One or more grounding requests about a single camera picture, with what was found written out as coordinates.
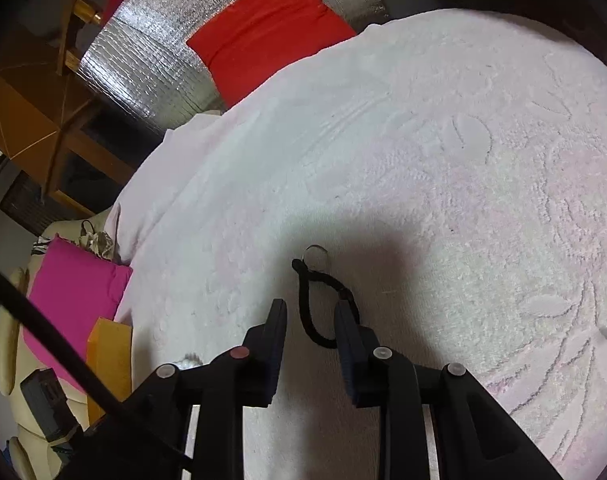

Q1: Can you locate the wooden chair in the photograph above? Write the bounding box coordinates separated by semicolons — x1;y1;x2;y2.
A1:
0;0;134;211

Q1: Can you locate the black device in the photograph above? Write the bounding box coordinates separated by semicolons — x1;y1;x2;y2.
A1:
20;367;82;443

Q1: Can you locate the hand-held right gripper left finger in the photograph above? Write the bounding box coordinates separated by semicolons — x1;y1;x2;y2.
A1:
128;298;288;480

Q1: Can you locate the red cloth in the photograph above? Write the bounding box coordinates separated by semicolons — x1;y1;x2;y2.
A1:
186;0;359;111

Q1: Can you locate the pink cloth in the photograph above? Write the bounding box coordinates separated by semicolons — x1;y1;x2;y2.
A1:
22;235;134;393

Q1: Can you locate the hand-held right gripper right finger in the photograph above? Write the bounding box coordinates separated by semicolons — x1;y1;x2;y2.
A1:
333;302;564;480

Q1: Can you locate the silver foil insulation sheet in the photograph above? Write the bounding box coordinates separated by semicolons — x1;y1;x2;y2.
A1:
76;0;390;137

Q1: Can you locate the black cable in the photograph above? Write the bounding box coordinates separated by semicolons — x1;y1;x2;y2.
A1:
0;259;194;466

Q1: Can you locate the white embossed blanket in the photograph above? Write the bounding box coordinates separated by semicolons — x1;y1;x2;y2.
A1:
106;7;607;480

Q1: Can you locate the orange box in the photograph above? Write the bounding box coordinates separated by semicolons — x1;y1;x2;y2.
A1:
86;317;133;423

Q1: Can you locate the black hair tie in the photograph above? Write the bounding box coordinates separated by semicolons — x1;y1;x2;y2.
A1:
292;245;361;348

